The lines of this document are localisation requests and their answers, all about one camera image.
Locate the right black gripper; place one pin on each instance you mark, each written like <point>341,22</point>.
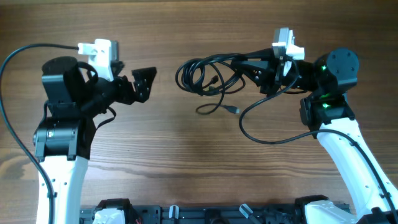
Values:
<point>272,72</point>

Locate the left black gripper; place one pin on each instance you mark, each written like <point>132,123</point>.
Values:
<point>142,91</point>

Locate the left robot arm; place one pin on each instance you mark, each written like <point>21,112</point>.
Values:
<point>76,94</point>

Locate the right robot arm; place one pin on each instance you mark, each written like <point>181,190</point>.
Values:
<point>326,113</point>

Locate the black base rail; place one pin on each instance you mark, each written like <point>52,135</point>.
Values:
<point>122,211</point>

